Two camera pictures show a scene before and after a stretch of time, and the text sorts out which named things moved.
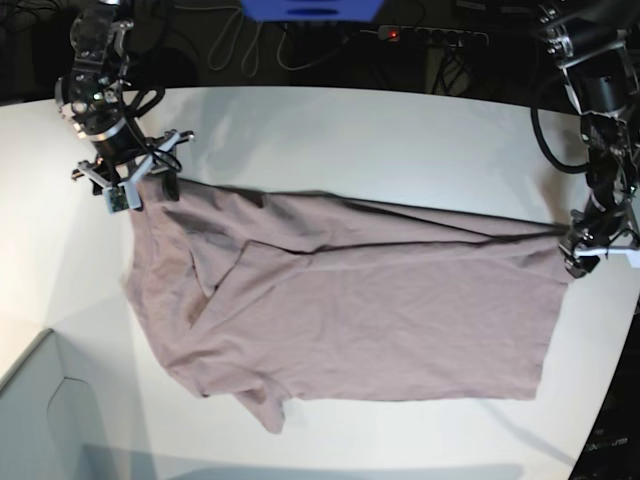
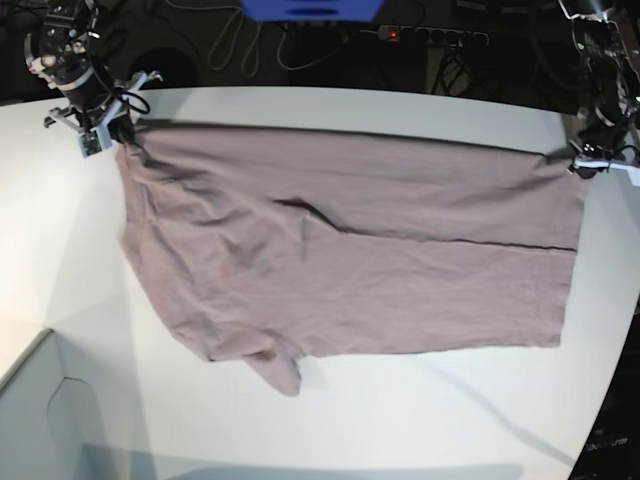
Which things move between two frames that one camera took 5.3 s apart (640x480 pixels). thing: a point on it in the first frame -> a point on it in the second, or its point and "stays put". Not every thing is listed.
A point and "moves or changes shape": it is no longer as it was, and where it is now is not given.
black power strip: (433, 36) stays put
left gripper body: (126, 157) -> (98, 119)
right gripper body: (606, 222) -> (592, 159)
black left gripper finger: (170, 184) -> (122, 129)
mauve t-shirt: (267, 297) moves or changes shape
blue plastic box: (294, 11) stays put
